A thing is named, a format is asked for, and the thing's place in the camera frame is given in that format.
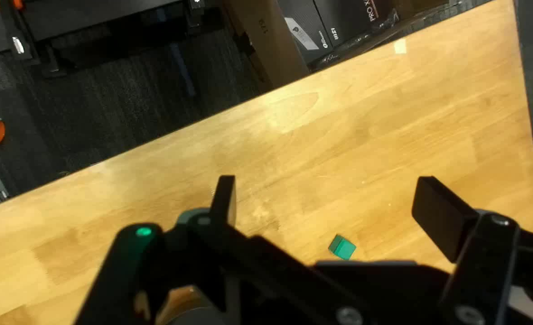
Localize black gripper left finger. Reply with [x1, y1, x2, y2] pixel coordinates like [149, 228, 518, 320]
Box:
[73, 173, 377, 325]

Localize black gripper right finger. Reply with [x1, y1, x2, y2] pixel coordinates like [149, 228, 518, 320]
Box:
[409, 175, 533, 325]

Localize green block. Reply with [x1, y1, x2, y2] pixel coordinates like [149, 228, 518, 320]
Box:
[326, 233, 357, 262]

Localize black printed box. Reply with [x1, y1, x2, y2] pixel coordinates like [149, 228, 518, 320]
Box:
[276, 0, 402, 61]

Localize brown cardboard box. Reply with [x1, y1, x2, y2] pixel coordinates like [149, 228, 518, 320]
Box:
[220, 0, 312, 90]

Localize black desk frame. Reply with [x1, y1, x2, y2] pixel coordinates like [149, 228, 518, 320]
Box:
[0, 0, 225, 78]

